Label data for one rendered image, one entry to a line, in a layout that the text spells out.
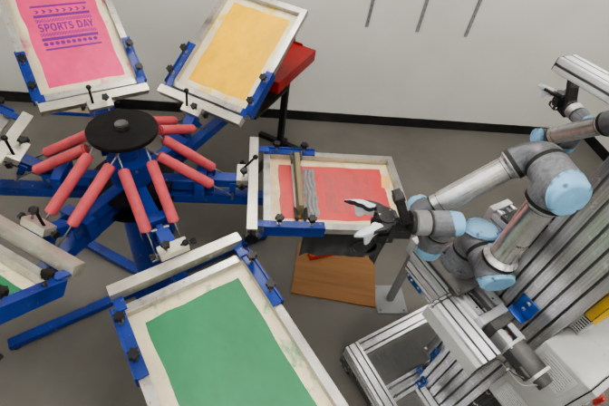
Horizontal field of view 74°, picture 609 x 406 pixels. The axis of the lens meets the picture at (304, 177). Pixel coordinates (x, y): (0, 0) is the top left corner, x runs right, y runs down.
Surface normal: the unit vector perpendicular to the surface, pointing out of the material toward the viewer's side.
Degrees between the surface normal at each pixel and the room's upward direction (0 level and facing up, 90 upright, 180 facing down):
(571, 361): 0
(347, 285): 0
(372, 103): 90
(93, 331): 0
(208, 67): 32
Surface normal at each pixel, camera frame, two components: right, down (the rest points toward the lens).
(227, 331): 0.13, -0.72
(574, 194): 0.10, 0.60
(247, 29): -0.12, -0.30
